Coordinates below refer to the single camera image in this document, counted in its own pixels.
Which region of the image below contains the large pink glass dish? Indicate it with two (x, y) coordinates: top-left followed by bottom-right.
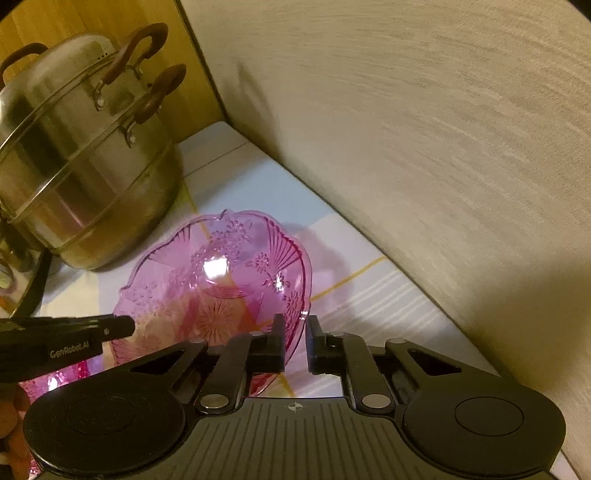
(20, 359), (93, 476)

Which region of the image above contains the left hand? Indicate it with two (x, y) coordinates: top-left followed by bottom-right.
(0, 384), (31, 479)

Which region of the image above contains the plaid tablecloth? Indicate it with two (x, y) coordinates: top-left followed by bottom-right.
(27, 120), (578, 480)

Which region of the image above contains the stainless steel kettle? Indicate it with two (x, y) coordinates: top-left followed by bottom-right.
(0, 213), (52, 319)

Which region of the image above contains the stainless steel steamer pot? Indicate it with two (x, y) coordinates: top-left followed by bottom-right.
(1, 23), (186, 270)

